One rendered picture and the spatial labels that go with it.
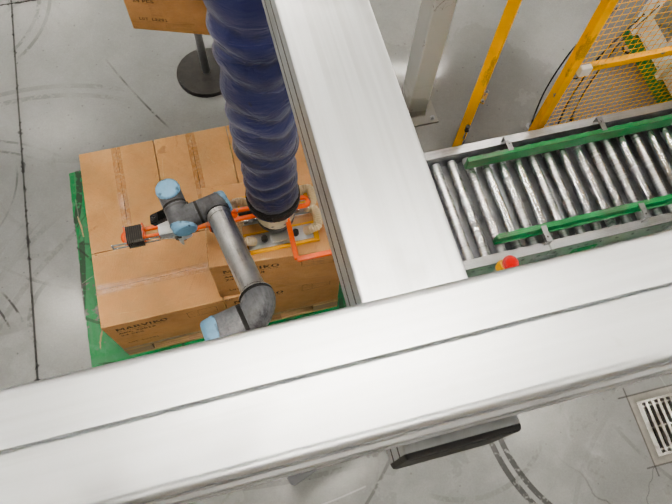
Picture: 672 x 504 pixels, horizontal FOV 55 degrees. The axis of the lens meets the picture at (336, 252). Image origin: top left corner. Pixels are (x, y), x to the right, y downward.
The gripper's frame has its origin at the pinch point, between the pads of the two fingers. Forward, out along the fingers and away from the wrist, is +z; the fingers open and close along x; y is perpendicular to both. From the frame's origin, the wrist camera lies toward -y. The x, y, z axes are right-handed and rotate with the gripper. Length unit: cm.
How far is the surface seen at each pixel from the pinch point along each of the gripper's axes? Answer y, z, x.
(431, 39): 148, 31, 99
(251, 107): 37, -90, -9
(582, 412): 187, 107, -106
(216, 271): 10.8, 18.3, -15.1
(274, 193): 41, -32, -9
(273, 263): 36.2, 18.5, -16.9
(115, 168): -34, 53, 69
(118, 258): -38, 53, 17
